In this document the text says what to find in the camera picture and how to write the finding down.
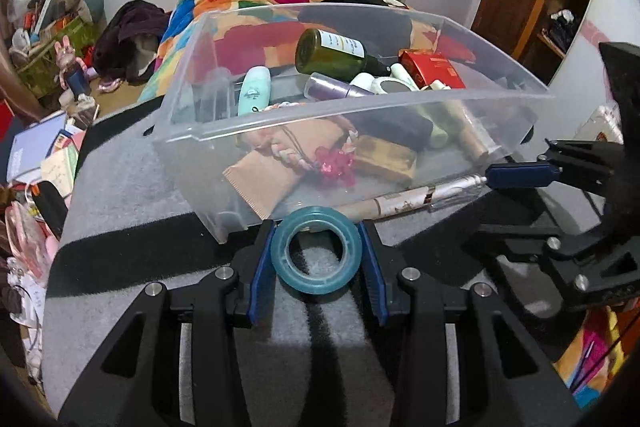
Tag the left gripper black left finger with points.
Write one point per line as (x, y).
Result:
(133, 379)

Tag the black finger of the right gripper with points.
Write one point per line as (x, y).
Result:
(591, 269)
(587, 165)

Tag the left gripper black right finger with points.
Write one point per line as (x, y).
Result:
(504, 377)

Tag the beige lip balm stick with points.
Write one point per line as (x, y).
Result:
(454, 117)

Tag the beige patterned pen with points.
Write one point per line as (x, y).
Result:
(426, 197)

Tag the teal tape roll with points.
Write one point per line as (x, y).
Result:
(316, 250)

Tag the red paper packet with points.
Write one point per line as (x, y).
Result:
(426, 67)

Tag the purple and black bottle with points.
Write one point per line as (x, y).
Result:
(402, 125)

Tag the tan eraser block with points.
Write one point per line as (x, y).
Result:
(387, 160)

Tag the peach cosmetic tube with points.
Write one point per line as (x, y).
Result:
(262, 181)

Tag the white tape roll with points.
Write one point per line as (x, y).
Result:
(391, 85)

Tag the braided rope keychain charm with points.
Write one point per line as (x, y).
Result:
(294, 143)

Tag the pink hair clip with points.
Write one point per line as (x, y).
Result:
(335, 166)

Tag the dark green glass bottle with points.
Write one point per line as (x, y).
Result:
(336, 56)

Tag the mint green highlighter pen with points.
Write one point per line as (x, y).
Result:
(255, 90)

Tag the white suitcase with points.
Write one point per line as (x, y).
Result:
(603, 125)

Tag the white sliding wardrobe door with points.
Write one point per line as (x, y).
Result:
(580, 87)

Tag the grey black striped blanket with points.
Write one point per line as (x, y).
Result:
(311, 361)

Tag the clear plastic storage bin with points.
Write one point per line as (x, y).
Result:
(244, 142)

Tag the blue white booklet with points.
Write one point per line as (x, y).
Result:
(31, 147)

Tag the pink rabbit figurine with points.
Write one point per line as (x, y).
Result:
(72, 70)

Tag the dark purple clothing heap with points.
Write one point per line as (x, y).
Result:
(128, 45)

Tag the colourful patchwork duvet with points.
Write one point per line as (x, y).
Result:
(280, 6)

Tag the green basket of clutter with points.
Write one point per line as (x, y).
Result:
(54, 21)

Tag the black orange handle tool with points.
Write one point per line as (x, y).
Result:
(51, 205)

